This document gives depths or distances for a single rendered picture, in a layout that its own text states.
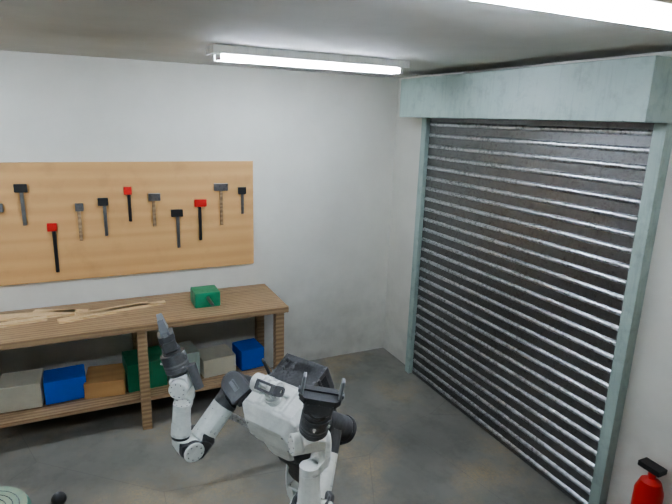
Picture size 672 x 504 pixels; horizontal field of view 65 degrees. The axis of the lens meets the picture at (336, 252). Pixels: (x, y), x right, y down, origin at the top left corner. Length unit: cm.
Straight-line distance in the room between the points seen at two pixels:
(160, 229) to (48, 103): 119
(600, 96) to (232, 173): 281
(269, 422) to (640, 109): 221
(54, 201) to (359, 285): 277
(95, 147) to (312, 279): 216
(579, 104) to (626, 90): 27
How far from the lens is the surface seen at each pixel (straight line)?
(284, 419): 192
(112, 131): 441
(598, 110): 311
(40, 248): 451
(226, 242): 463
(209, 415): 213
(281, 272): 487
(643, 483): 345
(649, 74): 297
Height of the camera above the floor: 233
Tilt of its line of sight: 14 degrees down
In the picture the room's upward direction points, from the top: 2 degrees clockwise
